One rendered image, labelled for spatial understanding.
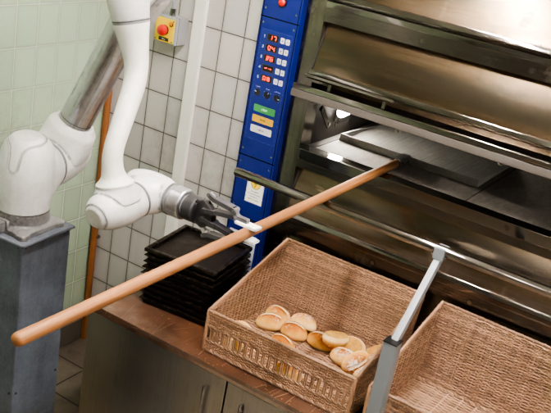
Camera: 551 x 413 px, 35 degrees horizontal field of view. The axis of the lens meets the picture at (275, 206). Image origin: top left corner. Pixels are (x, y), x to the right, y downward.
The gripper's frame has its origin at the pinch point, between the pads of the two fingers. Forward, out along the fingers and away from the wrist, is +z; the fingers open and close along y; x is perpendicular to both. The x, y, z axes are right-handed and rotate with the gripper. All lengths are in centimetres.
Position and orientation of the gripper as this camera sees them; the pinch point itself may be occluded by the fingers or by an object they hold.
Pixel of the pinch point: (247, 231)
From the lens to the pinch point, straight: 228.7
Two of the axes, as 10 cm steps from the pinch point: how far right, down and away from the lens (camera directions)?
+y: -1.7, 9.1, 3.7
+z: 8.2, 3.4, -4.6
